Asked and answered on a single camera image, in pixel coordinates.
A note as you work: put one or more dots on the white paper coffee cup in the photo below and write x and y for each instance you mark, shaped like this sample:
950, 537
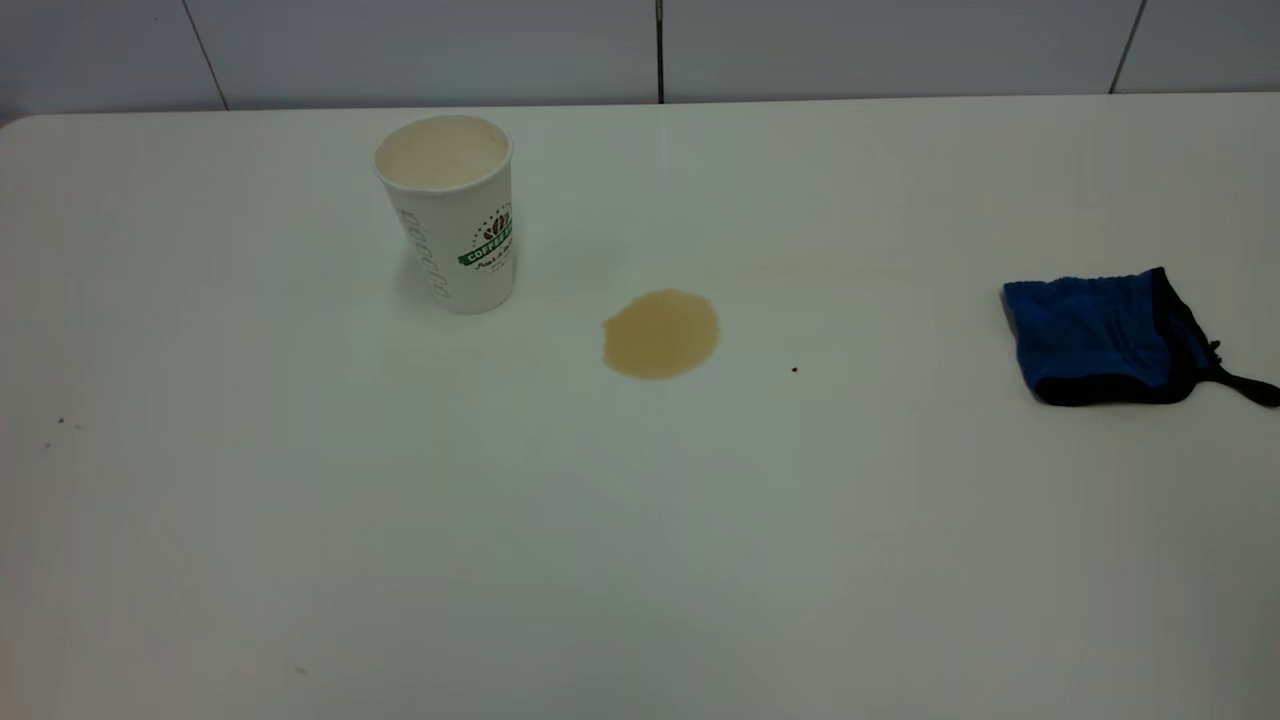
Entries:
450, 250

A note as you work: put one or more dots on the brown coffee spill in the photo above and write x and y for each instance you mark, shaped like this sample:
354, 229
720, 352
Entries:
660, 335

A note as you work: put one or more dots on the blue black cleaning cloth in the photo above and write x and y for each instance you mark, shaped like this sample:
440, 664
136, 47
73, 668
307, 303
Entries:
1085, 330

